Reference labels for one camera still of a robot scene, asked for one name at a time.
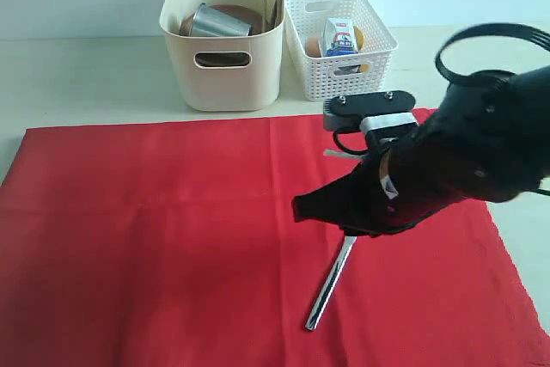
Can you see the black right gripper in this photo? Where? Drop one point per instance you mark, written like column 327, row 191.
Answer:
column 413, row 178

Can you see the silver table knife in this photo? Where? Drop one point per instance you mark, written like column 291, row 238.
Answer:
column 330, row 283

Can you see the brown egg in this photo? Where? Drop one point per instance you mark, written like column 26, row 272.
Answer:
column 312, row 47

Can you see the blue white milk carton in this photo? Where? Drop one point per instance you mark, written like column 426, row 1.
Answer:
column 338, row 38

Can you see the yellow lemon with sticker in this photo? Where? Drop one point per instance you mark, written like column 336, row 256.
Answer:
column 359, row 35

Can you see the brown wooden plate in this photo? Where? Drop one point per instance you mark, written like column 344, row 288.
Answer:
column 221, row 59

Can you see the stainless steel cup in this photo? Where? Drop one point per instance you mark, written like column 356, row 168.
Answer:
column 222, row 21

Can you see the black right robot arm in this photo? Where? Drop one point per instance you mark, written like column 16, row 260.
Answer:
column 488, row 142

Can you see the white perforated plastic basket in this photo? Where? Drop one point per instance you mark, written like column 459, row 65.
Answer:
column 326, row 77

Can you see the cream plastic bin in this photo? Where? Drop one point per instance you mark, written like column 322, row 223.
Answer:
column 224, row 89

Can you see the red table cloth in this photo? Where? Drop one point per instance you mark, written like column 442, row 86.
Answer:
column 174, row 244

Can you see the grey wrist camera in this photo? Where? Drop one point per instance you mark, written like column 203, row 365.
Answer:
column 348, row 111

